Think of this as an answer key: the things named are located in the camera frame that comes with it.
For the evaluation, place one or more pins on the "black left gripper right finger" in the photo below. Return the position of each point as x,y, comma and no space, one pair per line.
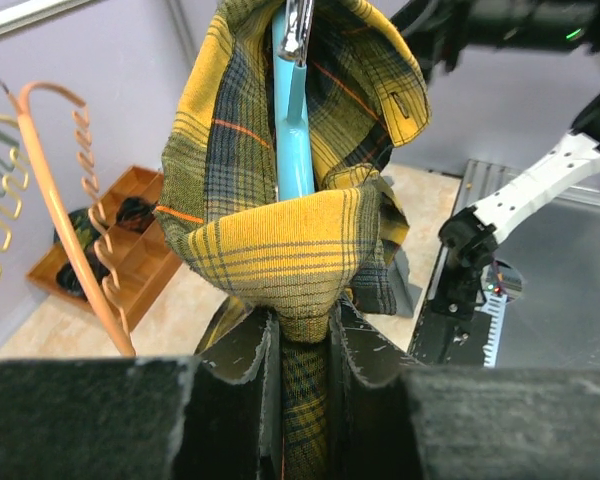
392,417

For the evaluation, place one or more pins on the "camouflage rolled sock top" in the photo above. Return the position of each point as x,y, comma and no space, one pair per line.
85,232

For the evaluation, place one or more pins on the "yellow plaid shirt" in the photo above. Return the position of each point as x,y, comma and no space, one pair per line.
220,213

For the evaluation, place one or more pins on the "wooden compartment tray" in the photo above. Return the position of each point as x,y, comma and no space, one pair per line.
143,261

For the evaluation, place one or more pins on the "dark rolled sock left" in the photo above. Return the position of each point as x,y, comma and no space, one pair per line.
135,214

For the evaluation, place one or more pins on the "blue hanger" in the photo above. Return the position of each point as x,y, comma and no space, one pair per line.
290,30

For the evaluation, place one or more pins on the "dark rolled sock middle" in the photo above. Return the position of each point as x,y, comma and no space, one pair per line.
67,279

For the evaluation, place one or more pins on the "dark rolled sock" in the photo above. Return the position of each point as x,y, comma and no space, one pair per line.
135,214
67,279

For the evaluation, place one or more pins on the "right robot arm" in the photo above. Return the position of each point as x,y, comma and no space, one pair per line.
532,102

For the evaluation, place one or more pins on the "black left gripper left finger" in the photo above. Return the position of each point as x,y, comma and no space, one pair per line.
216,415

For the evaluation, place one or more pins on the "grey shirt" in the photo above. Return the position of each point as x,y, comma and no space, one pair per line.
398,274

